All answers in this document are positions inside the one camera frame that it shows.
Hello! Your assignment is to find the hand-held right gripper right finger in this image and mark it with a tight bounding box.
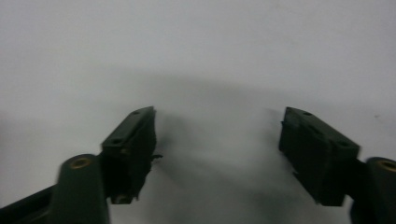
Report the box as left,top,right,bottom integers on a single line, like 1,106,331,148
278,106,361,207

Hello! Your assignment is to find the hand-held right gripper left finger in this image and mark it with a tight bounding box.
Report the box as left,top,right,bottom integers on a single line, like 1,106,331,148
100,105,163,205

